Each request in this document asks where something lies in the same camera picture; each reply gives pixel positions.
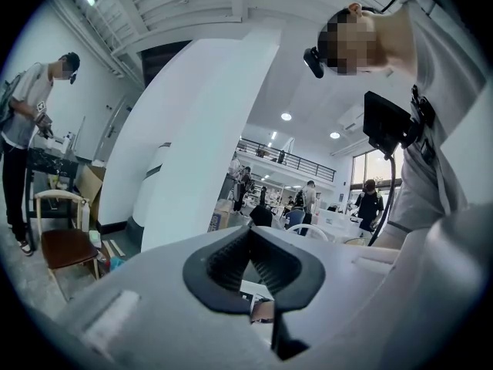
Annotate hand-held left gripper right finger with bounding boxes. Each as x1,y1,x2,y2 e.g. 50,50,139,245
252,225,401,370

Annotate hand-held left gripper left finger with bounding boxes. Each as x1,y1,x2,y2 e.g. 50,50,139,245
53,225,279,370

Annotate person's right forearm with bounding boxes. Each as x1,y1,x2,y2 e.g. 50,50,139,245
371,224,405,251

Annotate wooden planks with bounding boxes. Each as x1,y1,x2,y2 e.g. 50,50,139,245
100,238,127,261

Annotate blue chair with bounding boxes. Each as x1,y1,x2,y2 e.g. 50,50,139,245
284,209,306,230

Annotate cardboard box purple print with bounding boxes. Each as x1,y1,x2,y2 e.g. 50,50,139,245
207,200,234,234

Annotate large window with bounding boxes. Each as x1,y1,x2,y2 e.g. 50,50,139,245
352,148,404,223

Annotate wooden chair brown seat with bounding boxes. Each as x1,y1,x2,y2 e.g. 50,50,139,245
35,190,100,303

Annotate black mezzanine railing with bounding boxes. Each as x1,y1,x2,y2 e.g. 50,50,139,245
236,137,337,184

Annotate open cardboard box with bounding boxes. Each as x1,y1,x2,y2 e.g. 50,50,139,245
75,163,107,223

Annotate ceiling air conditioner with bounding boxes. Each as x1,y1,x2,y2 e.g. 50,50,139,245
338,106,367,133

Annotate black chest-mounted monitor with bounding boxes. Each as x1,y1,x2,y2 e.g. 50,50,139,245
364,89,416,160

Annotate white door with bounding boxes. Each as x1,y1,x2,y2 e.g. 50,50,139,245
94,94,134,165

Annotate black marble table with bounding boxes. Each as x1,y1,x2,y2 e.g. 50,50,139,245
25,146,80,252

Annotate person's torso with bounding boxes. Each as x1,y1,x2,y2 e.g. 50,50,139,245
384,0,489,233

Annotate person's head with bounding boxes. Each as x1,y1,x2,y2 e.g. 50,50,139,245
317,2,419,79

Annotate grey backpack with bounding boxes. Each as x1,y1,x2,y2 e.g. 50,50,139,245
0,62,42,130

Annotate black monitor cable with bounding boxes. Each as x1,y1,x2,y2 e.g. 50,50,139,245
367,154,397,247

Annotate black chest mount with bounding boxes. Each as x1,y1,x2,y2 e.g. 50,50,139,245
400,84,438,165

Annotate black head-worn camera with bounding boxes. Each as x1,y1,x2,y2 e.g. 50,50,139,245
303,46,327,79

